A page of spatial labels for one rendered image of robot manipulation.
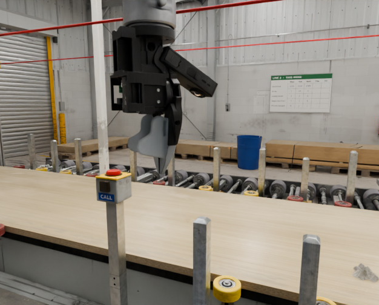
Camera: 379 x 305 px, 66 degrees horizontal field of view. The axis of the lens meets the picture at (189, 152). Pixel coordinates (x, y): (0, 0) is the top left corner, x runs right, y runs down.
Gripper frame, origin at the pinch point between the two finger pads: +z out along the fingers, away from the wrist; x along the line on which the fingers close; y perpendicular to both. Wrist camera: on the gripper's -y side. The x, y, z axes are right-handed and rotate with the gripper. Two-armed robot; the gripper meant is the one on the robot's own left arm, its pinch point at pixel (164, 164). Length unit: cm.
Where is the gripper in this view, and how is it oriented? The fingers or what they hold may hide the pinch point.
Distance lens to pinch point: 46.8
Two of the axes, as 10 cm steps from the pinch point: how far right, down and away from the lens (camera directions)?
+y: -8.4, 0.9, -5.4
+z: 0.0, 9.9, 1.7
